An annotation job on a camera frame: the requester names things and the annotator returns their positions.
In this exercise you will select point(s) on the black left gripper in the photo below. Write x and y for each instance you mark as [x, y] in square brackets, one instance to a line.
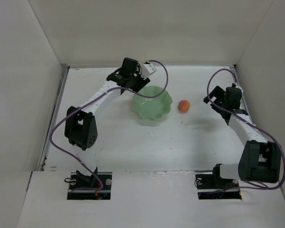
[137, 83]

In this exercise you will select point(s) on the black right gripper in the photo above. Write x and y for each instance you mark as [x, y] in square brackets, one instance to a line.
[213, 97]

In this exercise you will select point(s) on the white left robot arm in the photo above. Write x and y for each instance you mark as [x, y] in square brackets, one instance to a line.
[80, 129]

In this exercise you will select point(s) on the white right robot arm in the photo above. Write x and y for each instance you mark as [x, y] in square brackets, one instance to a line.
[260, 159]

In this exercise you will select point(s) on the orange fake peach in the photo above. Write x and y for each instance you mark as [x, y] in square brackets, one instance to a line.
[184, 106]

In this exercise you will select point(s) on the green scalloped fruit bowl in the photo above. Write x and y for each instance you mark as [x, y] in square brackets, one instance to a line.
[152, 108]

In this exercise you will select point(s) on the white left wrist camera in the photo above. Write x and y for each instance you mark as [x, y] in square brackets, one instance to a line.
[147, 70]

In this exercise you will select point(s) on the left aluminium table rail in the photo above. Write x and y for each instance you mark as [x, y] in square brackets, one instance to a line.
[44, 149]

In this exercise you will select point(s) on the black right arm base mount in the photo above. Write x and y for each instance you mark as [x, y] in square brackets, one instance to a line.
[211, 187]

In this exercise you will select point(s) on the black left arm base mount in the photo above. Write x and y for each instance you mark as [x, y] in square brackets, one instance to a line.
[84, 187]

